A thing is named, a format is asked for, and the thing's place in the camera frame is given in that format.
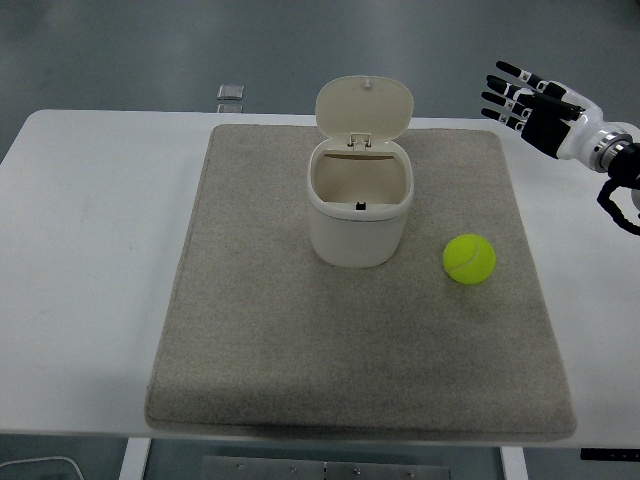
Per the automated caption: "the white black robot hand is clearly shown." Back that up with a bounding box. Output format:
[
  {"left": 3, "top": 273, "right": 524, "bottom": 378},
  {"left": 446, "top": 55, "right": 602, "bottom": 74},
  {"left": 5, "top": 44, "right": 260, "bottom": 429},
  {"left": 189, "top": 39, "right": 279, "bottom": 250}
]
[{"left": 480, "top": 60, "right": 612, "bottom": 162}]

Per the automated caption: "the grey metal plate with screws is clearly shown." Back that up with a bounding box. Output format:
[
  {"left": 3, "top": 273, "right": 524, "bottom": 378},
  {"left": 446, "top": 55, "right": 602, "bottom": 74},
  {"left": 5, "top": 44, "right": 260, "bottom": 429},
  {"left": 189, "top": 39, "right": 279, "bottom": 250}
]
[{"left": 200, "top": 454, "right": 454, "bottom": 480}]

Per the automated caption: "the beige fabric mat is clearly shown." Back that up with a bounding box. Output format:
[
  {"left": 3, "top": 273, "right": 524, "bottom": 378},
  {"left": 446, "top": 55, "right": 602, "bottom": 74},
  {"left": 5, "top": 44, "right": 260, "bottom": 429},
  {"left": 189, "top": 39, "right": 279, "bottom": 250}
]
[{"left": 143, "top": 123, "right": 578, "bottom": 442}]

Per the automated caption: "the yellow-green tennis ball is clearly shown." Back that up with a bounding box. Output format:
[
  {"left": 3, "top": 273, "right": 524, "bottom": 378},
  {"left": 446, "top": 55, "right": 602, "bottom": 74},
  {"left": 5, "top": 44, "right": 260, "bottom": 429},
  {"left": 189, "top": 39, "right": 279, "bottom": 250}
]
[{"left": 442, "top": 233, "right": 498, "bottom": 286}]

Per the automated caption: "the white table leg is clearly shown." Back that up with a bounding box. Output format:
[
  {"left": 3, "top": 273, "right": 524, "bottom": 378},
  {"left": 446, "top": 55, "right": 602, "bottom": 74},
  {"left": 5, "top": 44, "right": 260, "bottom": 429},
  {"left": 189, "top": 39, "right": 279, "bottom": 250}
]
[
  {"left": 118, "top": 437, "right": 151, "bottom": 480},
  {"left": 499, "top": 446, "right": 526, "bottom": 480}
]

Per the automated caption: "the black table control panel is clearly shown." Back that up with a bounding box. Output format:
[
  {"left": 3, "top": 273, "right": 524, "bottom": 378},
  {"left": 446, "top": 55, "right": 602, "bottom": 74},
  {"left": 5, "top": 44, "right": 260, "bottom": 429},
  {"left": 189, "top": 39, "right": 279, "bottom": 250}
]
[{"left": 580, "top": 448, "right": 640, "bottom": 461}]

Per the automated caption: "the white cable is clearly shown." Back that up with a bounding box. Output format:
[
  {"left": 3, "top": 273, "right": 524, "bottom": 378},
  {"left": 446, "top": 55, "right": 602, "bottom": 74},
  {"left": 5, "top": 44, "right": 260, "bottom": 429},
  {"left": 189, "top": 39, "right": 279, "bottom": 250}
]
[{"left": 0, "top": 455, "right": 84, "bottom": 480}]

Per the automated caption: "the cream bin with hinged lid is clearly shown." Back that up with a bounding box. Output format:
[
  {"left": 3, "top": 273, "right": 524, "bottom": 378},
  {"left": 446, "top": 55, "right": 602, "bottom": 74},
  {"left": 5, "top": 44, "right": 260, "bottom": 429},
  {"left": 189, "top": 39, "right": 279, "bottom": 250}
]
[{"left": 306, "top": 74, "right": 416, "bottom": 269}]

